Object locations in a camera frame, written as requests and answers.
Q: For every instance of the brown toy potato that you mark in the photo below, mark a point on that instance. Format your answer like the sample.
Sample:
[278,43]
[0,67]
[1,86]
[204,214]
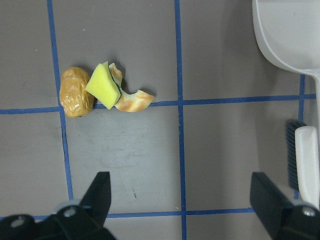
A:
[73,97]

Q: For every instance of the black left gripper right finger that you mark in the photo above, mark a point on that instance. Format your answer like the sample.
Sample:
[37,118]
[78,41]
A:
[279,214]

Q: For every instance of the yellow green sponge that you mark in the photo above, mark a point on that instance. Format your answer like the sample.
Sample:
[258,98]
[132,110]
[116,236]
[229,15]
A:
[103,87]

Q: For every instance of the beige plastic dustpan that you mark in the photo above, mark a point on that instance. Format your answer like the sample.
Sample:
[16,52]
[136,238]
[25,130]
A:
[288,35]

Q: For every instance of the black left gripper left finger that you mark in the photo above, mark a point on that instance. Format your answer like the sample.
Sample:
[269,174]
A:
[93,208]

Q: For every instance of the toy croissant piece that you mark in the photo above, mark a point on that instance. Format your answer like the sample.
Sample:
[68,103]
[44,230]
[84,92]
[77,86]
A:
[131,103]

